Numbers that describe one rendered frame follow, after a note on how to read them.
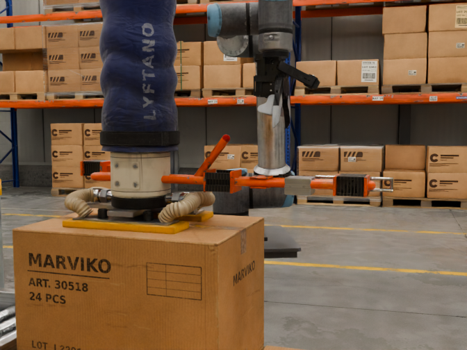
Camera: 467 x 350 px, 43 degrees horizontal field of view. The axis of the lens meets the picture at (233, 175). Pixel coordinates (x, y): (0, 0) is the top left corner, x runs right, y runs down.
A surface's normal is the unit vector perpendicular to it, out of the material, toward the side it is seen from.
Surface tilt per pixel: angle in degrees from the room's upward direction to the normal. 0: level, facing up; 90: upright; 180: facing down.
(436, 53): 92
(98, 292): 90
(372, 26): 90
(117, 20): 76
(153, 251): 90
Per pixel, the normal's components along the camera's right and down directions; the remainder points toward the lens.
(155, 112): 0.56, -0.11
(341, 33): -0.27, 0.09
